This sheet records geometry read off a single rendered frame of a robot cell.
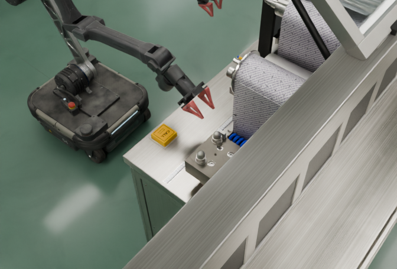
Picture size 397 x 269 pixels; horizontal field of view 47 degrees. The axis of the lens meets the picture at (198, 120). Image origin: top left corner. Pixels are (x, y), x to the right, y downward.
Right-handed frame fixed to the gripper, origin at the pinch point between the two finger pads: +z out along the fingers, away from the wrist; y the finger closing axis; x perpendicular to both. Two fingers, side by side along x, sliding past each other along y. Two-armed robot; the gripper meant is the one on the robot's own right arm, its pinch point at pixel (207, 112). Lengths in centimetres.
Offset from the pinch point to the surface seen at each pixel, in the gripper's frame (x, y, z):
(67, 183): -135, 23, -17
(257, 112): 22.4, 0.0, 9.4
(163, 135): -16.5, 10.8, -3.4
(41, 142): -155, 13, -48
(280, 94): 34.6, -1.6, 8.6
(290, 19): 33.8, -24.2, -5.3
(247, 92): 25.2, 0.0, 2.6
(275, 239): 62, 43, 23
